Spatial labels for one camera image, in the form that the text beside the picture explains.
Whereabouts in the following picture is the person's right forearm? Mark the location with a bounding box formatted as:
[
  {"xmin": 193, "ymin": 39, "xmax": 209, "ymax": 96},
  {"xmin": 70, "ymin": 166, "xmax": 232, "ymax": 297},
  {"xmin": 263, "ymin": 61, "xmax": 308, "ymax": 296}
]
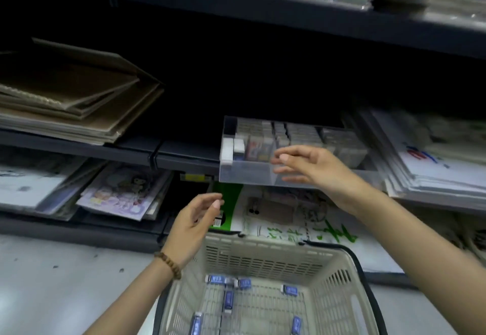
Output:
[{"xmin": 353, "ymin": 190, "xmax": 486, "ymax": 335}]

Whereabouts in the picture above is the clear plastic divided tray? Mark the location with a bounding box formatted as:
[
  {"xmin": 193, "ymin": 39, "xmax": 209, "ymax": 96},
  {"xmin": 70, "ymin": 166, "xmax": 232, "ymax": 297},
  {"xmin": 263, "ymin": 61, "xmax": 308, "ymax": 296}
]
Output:
[{"xmin": 219, "ymin": 115, "xmax": 384, "ymax": 189}]

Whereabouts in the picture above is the person's right hand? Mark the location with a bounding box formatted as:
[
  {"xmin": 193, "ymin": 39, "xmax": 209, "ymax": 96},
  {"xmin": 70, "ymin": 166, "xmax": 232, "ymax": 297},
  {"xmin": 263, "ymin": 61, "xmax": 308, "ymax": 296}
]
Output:
[{"xmin": 270, "ymin": 145, "xmax": 372, "ymax": 216}]

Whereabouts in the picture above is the beige plastic shopping basket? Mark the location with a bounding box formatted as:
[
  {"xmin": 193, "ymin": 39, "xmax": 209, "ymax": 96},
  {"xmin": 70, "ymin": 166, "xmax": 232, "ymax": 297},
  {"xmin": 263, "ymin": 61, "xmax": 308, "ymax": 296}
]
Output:
[{"xmin": 153, "ymin": 230, "xmax": 388, "ymax": 335}]

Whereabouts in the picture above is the spiral sketch pad stack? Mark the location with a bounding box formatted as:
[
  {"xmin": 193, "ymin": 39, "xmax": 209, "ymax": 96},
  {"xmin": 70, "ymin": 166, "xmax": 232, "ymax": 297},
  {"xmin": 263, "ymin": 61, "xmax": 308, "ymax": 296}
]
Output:
[{"xmin": 0, "ymin": 148, "xmax": 107, "ymax": 221}]

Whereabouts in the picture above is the person's left hand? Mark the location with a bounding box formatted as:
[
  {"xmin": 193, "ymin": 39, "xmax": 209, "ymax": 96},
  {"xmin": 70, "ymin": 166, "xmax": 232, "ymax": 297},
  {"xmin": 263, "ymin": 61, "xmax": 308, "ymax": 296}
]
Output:
[{"xmin": 161, "ymin": 193, "xmax": 225, "ymax": 270}]

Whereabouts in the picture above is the pile of mixed packaged erasers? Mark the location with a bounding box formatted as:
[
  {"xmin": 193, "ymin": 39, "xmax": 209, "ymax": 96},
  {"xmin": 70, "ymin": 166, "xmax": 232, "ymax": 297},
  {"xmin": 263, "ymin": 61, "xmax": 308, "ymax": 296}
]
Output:
[{"xmin": 188, "ymin": 274, "xmax": 303, "ymax": 335}]

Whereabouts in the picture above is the brown sketchbook stack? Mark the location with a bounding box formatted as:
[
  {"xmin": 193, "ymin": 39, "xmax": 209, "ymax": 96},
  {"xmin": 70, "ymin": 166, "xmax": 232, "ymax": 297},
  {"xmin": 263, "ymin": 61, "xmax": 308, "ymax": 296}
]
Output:
[{"xmin": 0, "ymin": 37, "xmax": 165, "ymax": 146}]

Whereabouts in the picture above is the person's left forearm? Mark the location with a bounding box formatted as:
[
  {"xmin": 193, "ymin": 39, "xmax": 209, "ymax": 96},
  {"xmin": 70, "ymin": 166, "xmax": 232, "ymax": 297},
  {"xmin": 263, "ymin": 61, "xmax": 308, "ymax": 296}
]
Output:
[{"xmin": 83, "ymin": 259, "xmax": 179, "ymax": 335}]

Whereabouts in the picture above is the dark metal shelf unit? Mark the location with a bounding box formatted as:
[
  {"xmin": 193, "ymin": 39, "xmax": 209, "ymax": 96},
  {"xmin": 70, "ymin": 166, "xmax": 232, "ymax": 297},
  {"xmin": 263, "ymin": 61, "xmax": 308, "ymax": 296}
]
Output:
[{"xmin": 0, "ymin": 0, "xmax": 486, "ymax": 286}]

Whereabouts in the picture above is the white poster paper stack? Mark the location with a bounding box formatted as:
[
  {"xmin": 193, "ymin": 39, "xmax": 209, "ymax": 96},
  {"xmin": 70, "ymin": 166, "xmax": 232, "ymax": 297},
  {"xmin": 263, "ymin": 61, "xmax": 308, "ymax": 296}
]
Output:
[{"xmin": 343, "ymin": 109, "xmax": 486, "ymax": 210}]

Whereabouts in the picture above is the wooden bead bracelet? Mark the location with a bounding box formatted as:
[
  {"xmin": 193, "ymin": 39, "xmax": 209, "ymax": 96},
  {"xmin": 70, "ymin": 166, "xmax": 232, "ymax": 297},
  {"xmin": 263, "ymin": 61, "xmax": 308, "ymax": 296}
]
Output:
[{"xmin": 153, "ymin": 251, "xmax": 182, "ymax": 280}]

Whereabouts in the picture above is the purple cartoon cover book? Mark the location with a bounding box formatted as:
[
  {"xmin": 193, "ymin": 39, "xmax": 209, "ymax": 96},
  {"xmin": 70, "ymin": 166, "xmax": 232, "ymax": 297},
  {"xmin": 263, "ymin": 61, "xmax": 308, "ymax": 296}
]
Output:
[{"xmin": 75, "ymin": 163, "xmax": 175, "ymax": 222}]

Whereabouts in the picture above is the green and white paper pack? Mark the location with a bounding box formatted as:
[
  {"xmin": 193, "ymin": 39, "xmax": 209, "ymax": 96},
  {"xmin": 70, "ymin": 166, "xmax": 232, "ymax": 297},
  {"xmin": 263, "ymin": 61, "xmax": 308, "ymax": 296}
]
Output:
[{"xmin": 211, "ymin": 183, "xmax": 403, "ymax": 273}]

